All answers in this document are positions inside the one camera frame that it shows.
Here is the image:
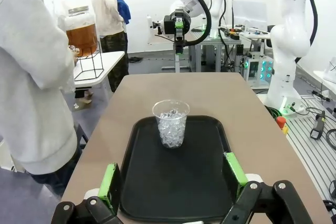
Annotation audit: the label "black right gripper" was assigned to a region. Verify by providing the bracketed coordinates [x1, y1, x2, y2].
[164, 9, 192, 56]

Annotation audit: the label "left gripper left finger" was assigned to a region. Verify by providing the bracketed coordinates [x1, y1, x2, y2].
[51, 163, 124, 224]

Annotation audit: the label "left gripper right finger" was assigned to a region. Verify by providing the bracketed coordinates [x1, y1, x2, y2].
[222, 152, 314, 224]

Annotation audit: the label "short clear iced cup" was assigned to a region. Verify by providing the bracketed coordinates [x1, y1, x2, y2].
[152, 100, 191, 149]

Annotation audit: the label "person's right forearm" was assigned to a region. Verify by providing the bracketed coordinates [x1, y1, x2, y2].
[36, 31, 78, 94]

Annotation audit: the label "glass drink dispenser jar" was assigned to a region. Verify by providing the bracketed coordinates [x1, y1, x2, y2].
[64, 5, 98, 58]

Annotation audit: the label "mannequin in blue shirt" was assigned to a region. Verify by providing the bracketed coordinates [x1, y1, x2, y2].
[106, 0, 131, 25]

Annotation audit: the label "black plastic serving tray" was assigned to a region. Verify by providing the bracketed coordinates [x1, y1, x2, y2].
[119, 115, 238, 223]

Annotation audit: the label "red emergency stop button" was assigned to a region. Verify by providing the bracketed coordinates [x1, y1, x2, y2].
[277, 116, 289, 134]

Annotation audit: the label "mannequin in white shirt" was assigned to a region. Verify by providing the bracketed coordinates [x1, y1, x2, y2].
[91, 0, 129, 92]

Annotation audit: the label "white side table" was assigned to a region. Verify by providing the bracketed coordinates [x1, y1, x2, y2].
[74, 50, 125, 90]

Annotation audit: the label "control box with green lights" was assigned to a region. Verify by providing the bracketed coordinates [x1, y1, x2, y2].
[244, 53, 275, 88]

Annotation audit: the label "legs with beige shoes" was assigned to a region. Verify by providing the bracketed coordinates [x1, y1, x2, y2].
[73, 87, 94, 110]

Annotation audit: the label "black handheld enabling device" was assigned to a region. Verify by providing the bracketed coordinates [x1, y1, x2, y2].
[310, 110, 327, 140]

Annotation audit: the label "person in grey sweatshirt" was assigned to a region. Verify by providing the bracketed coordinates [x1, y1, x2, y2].
[0, 0, 82, 196]

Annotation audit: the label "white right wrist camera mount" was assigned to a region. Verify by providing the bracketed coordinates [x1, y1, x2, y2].
[146, 15, 165, 36]

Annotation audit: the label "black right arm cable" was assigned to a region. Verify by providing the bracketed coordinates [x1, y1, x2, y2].
[183, 0, 319, 63]

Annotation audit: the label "metal frame work table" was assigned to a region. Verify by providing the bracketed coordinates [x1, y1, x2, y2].
[190, 26, 243, 73]

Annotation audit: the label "black wire dispenser stand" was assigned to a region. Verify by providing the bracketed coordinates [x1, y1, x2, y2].
[74, 41, 104, 81]

